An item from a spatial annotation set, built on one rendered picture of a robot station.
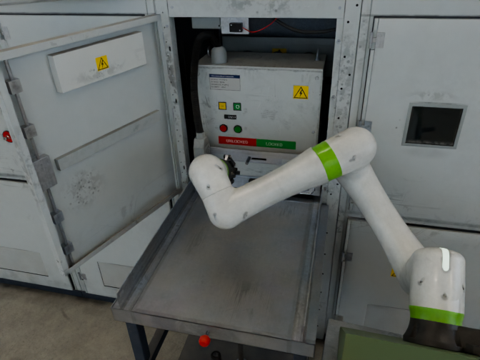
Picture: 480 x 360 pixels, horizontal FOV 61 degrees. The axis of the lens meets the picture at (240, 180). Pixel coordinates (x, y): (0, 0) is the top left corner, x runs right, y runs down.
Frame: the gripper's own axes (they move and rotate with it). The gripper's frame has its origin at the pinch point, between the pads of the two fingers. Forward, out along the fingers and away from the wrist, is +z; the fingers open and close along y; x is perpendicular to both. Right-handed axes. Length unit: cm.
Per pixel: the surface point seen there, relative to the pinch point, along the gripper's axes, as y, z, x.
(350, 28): -50, -15, 38
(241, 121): -20.5, 6.4, -0.6
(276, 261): 28.8, -12.9, 20.9
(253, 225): 19.8, 2.5, 8.7
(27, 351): 103, 27, -108
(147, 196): 13.2, 2.2, -36.2
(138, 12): -54, -18, -36
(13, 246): 53, 42, -134
